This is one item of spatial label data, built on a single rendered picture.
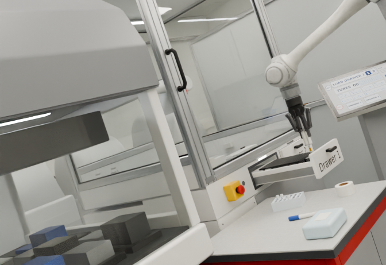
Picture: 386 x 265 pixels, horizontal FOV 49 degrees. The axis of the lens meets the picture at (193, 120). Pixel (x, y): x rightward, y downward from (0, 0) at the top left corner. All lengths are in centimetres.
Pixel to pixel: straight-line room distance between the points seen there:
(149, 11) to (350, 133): 241
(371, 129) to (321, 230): 159
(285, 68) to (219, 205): 65
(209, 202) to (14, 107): 100
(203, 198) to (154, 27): 75
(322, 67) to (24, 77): 301
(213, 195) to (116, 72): 78
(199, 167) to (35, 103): 88
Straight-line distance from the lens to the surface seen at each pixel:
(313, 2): 379
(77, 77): 117
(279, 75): 184
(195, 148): 178
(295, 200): 177
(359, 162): 385
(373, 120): 288
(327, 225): 136
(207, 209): 183
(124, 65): 128
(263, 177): 203
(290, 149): 238
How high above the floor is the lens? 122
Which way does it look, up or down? level
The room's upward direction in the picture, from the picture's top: 19 degrees counter-clockwise
